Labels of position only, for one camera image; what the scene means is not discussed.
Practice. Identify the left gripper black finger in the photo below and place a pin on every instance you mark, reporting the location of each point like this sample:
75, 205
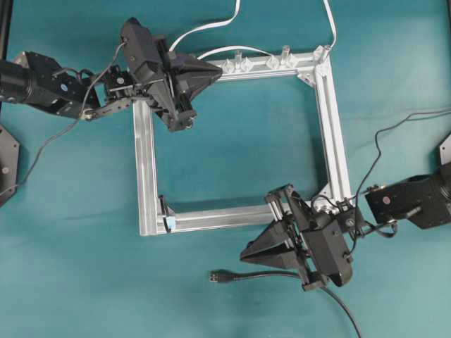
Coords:
195, 72
186, 91

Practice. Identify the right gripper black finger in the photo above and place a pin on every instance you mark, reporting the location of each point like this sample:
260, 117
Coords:
276, 257
277, 233

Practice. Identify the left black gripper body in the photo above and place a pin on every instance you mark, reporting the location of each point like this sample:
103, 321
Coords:
161, 95

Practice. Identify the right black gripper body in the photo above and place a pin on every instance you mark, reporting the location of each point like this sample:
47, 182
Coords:
286, 204

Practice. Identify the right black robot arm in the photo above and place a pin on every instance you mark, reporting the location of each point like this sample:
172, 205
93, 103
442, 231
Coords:
423, 200

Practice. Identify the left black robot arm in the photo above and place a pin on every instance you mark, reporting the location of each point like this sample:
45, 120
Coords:
40, 82

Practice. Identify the clear peg far left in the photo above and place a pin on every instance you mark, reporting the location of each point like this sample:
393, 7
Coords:
228, 67

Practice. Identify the clear peg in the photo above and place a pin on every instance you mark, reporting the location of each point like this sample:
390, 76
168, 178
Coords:
273, 63
242, 64
228, 67
287, 58

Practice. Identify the clear peg right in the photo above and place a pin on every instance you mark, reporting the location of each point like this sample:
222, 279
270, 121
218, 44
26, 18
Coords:
287, 58

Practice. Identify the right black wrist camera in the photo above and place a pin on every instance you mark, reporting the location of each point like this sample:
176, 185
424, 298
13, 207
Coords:
329, 252

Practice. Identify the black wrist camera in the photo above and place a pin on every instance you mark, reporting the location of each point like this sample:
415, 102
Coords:
329, 252
140, 51

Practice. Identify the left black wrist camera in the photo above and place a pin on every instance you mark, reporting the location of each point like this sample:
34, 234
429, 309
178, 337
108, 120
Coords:
140, 51

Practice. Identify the square aluminium extrusion frame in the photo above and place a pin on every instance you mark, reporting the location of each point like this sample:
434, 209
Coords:
262, 129

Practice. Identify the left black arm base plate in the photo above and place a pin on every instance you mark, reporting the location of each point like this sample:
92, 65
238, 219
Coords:
10, 150

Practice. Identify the black vertical frame post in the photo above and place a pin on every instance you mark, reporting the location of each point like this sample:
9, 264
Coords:
6, 9

